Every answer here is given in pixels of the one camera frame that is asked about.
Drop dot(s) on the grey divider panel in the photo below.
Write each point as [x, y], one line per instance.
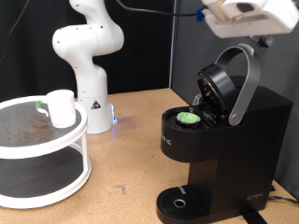
[199, 62]

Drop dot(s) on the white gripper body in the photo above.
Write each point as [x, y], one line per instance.
[267, 20]

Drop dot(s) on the black Keurig coffee machine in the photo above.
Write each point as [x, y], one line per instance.
[236, 155]

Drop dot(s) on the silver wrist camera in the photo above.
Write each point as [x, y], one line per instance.
[222, 9]

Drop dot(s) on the black curtain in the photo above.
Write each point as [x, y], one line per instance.
[146, 46]

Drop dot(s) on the white two-tier turntable rack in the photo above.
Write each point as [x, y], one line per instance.
[43, 149]

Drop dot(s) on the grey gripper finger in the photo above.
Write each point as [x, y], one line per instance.
[263, 41]

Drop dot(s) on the coffee pod with green top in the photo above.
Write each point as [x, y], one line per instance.
[187, 118]

